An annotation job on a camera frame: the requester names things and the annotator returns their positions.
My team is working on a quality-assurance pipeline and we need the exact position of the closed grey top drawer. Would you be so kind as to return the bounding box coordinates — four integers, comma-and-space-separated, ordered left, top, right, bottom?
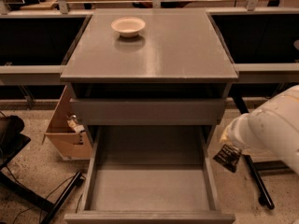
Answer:
70, 99, 225, 125

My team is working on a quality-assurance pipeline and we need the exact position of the black office chair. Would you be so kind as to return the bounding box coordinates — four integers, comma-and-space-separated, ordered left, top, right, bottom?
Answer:
0, 116, 31, 169

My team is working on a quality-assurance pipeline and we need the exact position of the cardboard box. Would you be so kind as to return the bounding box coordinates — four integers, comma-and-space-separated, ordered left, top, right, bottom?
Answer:
45, 88, 92, 161

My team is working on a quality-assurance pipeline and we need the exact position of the black stand leg bar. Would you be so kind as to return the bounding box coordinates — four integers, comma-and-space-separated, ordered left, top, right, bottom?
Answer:
39, 172, 83, 224

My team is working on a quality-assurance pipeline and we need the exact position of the black chair base leg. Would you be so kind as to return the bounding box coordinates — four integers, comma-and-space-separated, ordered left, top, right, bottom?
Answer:
244, 155, 275, 210

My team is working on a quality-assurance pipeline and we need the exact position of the black rxbar chocolate wrapper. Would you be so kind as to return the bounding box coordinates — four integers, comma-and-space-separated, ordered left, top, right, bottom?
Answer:
213, 144, 242, 173

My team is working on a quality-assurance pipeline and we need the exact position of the open grey middle drawer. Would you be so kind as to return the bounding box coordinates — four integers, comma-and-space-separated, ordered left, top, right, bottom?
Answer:
64, 126, 235, 224

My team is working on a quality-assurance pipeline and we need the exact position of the grey drawer cabinet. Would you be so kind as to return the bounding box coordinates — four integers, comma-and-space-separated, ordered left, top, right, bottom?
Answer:
61, 9, 238, 224

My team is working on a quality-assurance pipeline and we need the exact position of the white paper bowl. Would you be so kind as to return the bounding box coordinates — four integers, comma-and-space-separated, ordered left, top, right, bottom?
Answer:
111, 17, 146, 38

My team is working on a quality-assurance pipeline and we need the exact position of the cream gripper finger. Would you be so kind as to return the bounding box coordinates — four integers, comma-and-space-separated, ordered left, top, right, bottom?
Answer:
220, 125, 233, 145

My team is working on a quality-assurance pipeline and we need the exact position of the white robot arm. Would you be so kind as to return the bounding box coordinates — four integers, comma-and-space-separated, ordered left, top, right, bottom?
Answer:
214, 85, 299, 174

